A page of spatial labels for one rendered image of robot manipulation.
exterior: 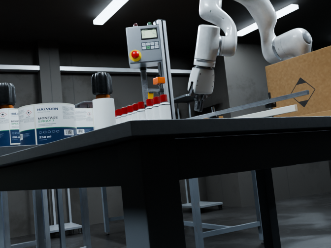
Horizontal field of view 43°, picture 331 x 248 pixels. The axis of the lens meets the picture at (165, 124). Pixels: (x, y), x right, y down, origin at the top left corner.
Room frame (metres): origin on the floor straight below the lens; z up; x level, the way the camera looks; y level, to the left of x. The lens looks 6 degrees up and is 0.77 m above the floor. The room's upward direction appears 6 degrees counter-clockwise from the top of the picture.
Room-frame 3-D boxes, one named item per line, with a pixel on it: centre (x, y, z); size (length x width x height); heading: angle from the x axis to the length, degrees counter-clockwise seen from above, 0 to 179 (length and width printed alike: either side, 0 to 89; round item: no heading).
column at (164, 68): (2.08, -0.02, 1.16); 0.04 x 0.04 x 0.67; 37
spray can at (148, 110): (1.94, 0.06, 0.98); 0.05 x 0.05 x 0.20
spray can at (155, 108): (1.90, 0.03, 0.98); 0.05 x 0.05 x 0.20
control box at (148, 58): (2.10, 0.07, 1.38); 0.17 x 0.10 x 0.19; 92
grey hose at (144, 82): (2.15, 0.09, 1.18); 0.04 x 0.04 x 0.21
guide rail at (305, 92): (1.75, -0.13, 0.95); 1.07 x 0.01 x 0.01; 37
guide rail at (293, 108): (1.71, -0.08, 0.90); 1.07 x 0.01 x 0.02; 37
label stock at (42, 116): (1.53, 0.42, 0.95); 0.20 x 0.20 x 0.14
